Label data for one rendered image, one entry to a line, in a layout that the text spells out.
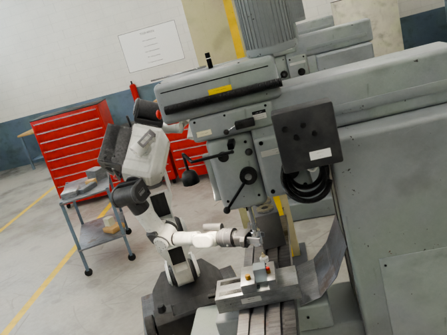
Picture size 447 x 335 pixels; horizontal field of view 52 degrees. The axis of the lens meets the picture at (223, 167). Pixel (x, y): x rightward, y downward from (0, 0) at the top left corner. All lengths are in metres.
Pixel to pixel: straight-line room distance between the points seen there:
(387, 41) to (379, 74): 8.49
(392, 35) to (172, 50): 4.81
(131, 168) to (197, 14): 1.71
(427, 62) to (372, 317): 1.01
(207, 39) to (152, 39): 7.61
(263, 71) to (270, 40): 0.11
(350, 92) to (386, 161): 0.28
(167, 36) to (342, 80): 9.47
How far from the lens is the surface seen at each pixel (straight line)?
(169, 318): 2.74
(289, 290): 1.94
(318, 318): 2.09
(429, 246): 1.92
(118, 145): 2.24
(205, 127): 1.79
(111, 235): 4.98
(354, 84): 1.78
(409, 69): 1.82
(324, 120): 1.52
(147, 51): 11.22
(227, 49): 3.58
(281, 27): 1.76
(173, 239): 2.26
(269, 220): 2.31
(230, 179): 1.86
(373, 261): 1.90
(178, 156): 6.79
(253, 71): 1.72
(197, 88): 1.75
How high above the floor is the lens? 2.03
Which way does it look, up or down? 17 degrees down
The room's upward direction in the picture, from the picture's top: 15 degrees counter-clockwise
